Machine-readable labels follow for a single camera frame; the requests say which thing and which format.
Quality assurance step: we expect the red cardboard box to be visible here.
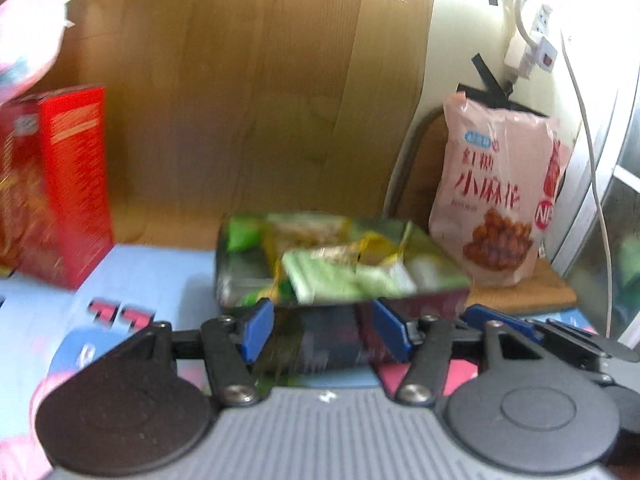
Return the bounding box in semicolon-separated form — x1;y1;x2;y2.
0;85;115;290

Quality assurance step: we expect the dark green snack packet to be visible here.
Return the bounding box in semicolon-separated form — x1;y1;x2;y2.
226;215;267;255

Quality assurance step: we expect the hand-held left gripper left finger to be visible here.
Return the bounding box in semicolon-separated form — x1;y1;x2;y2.
100;299;275;408

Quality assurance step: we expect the light green snack packet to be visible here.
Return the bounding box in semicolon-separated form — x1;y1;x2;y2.
280;247;416;307

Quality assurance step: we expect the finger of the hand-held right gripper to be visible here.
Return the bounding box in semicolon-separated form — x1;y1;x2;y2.
462;304;606;368
545;317;640;361

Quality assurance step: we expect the yellow striped snack packet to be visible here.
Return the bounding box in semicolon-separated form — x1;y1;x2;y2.
356;221;416;267

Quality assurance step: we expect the clear packet of brown snack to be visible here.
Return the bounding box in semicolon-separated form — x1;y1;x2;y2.
265;216;353;253

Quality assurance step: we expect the green and white snack packet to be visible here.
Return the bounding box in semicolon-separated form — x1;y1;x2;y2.
404;252;471;292

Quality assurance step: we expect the printed blanket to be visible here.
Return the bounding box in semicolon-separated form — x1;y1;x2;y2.
0;242;640;461

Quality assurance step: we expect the white power cable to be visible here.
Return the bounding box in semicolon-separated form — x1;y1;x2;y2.
560;25;615;338

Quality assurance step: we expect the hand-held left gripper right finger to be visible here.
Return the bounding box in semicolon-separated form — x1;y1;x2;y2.
372;300;548;408

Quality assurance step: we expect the wooden board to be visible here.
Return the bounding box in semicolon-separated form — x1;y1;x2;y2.
45;0;438;261

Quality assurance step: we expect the large pink snack bag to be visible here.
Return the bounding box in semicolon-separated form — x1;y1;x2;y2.
427;91;576;288

